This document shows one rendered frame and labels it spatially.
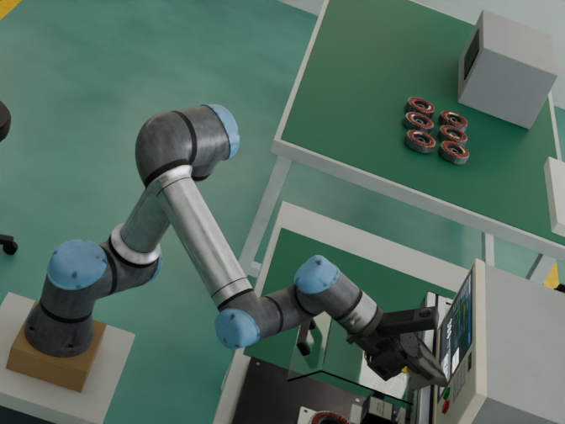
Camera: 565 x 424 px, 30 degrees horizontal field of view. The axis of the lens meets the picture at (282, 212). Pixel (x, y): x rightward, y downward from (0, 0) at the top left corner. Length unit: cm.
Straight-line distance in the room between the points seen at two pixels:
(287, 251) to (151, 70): 251
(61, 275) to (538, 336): 98
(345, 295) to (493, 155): 222
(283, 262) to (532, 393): 119
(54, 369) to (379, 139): 183
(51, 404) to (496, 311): 97
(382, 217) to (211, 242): 299
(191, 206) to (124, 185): 250
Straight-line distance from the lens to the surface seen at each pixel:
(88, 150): 461
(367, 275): 308
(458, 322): 220
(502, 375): 197
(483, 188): 382
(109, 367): 248
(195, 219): 195
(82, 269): 226
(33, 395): 238
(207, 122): 207
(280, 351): 269
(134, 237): 229
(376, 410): 238
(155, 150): 199
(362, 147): 373
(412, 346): 202
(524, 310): 217
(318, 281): 192
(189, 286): 402
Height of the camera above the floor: 243
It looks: 32 degrees down
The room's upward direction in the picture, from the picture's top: 22 degrees clockwise
